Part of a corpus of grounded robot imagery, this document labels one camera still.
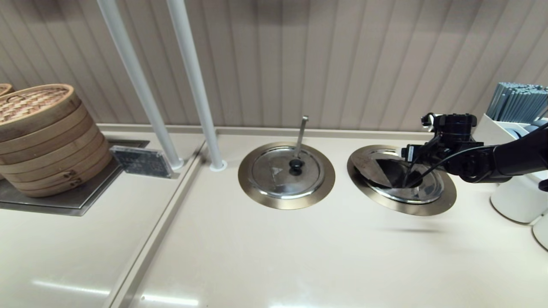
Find steel ladle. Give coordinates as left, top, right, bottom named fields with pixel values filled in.
left=402, top=126, right=433, bottom=189

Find steel pot lid black knob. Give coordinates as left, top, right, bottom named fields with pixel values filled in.
left=351, top=149, right=445, bottom=205
left=250, top=146, right=325, bottom=200

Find white cutlery holder box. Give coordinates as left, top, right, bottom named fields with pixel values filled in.
left=473, top=113, right=548, bottom=148

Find grey chopsticks bundle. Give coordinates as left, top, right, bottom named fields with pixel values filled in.
left=487, top=82, right=548, bottom=124

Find white ceramic jar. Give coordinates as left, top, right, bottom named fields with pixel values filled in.
left=531, top=209, right=548, bottom=252
left=489, top=173, right=548, bottom=224

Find white metal pole with flange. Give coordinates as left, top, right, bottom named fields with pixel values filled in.
left=165, top=0, right=227, bottom=172

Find clear acrylic label sign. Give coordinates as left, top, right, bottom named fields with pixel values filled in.
left=110, top=145, right=179, bottom=179

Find slanted white metal pole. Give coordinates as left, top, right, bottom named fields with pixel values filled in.
left=96, top=0, right=185, bottom=170

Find stacked bamboo steamer baskets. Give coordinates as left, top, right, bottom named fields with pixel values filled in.
left=0, top=83, right=114, bottom=198

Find left ladle handle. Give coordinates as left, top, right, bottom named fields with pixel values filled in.
left=294, top=115, right=310, bottom=159

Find steel steamer base plate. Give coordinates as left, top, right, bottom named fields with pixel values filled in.
left=0, top=139, right=150, bottom=217

